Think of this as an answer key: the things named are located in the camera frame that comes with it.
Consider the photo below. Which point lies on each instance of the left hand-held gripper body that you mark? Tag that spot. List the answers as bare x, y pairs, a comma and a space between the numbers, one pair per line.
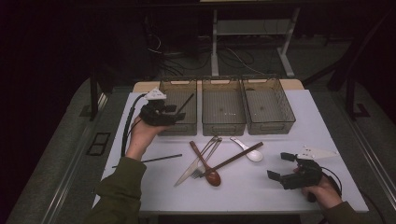
154, 115

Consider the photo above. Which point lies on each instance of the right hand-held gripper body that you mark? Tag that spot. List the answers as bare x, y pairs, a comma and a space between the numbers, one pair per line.
303, 177

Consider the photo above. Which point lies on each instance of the smoky clear plastic bin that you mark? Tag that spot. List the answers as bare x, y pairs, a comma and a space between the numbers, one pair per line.
183, 124
223, 109
267, 107

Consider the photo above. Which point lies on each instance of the black chopstick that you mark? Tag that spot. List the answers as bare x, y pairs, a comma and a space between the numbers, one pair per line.
162, 158
186, 103

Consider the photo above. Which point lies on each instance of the white ceramic soup spoon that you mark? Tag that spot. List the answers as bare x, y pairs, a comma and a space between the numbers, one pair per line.
254, 155

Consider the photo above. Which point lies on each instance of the steel table knife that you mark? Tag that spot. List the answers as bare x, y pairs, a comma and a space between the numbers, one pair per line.
188, 172

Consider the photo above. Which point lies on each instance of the brown wooden spoon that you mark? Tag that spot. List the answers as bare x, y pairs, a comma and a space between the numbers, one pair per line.
213, 178

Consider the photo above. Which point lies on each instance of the person's left hand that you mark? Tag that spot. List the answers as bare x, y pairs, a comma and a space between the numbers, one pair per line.
141, 137

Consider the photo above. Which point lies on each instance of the person's right hand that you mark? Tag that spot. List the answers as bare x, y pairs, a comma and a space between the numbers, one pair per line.
325, 194

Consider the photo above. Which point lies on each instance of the black metal stand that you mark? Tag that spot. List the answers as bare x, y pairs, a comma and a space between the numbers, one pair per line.
350, 99
93, 99

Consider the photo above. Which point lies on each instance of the wooden table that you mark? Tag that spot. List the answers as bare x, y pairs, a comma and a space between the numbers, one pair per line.
292, 84

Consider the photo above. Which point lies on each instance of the metal floor rail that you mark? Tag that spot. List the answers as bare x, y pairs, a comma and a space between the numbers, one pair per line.
67, 177
373, 161

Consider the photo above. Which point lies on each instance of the white metal rack frame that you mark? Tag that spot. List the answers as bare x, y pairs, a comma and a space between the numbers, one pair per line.
214, 46

